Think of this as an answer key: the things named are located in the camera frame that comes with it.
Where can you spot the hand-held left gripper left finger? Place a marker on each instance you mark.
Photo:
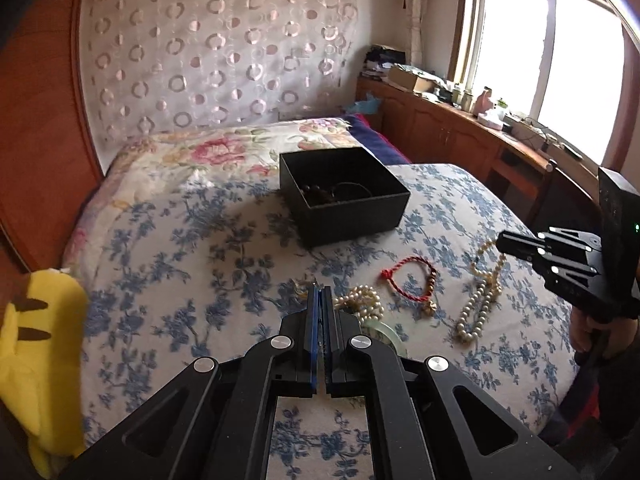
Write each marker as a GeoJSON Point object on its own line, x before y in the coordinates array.
{"type": "Point", "coordinates": [313, 332]}

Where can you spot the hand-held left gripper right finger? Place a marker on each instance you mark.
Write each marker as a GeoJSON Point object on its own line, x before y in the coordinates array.
{"type": "Point", "coordinates": [327, 332]}

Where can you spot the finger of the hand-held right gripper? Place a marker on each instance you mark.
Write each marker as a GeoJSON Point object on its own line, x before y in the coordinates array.
{"type": "Point", "coordinates": [570, 275]}
{"type": "Point", "coordinates": [520, 245]}

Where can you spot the pale green jade bangle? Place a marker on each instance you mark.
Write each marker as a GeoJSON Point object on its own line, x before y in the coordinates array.
{"type": "Point", "coordinates": [387, 332]}

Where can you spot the black jewelry box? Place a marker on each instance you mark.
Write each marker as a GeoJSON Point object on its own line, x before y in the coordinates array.
{"type": "Point", "coordinates": [350, 220]}

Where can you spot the person's right hand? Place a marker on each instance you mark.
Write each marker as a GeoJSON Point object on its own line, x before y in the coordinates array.
{"type": "Point", "coordinates": [582, 332]}

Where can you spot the dark wooden chair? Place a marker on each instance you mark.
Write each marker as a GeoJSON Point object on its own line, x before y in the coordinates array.
{"type": "Point", "coordinates": [565, 200]}

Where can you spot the white power strip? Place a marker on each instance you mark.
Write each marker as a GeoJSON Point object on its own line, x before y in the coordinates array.
{"type": "Point", "coordinates": [542, 135]}

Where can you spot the blue floral blanket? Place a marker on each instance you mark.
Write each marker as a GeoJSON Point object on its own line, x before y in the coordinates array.
{"type": "Point", "coordinates": [210, 260]}

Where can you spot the tissue box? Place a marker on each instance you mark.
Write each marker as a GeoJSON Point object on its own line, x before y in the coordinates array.
{"type": "Point", "coordinates": [491, 120]}

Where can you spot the long wooden cabinet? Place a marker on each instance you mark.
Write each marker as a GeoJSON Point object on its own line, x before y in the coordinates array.
{"type": "Point", "coordinates": [440, 130]}

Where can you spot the thin black bangle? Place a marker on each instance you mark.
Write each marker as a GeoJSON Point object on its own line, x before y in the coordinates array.
{"type": "Point", "coordinates": [350, 186]}

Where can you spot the pink figurine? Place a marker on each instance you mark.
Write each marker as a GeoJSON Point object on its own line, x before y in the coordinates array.
{"type": "Point", "coordinates": [483, 100]}

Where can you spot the group of small bottles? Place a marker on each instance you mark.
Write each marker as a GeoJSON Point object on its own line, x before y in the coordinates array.
{"type": "Point", "coordinates": [462, 99]}

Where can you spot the navy blue blanket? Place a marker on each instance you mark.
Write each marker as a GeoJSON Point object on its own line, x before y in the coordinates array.
{"type": "Point", "coordinates": [375, 140]}

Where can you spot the wood-framed window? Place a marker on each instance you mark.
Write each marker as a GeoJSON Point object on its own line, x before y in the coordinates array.
{"type": "Point", "coordinates": [550, 50]}

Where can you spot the open cardboard box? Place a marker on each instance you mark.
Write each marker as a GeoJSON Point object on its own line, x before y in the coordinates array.
{"type": "Point", "coordinates": [407, 80]}

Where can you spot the teal plastic bag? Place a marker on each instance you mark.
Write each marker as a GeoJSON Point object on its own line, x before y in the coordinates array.
{"type": "Point", "coordinates": [365, 106]}

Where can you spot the pink floral quilt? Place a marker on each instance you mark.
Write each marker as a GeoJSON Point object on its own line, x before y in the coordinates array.
{"type": "Point", "coordinates": [200, 155]}

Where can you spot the stack of folded clothes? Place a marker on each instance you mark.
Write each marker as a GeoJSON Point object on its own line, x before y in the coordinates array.
{"type": "Point", "coordinates": [382, 60]}

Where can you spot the beige window curtain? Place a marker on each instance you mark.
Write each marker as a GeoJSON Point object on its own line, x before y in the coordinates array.
{"type": "Point", "coordinates": [414, 10]}

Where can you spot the yellow plush toy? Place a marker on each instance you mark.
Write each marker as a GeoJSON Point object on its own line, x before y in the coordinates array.
{"type": "Point", "coordinates": [40, 350]}

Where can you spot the circle-patterned sheer curtain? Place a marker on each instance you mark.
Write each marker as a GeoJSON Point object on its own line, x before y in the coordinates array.
{"type": "Point", "coordinates": [215, 50]}

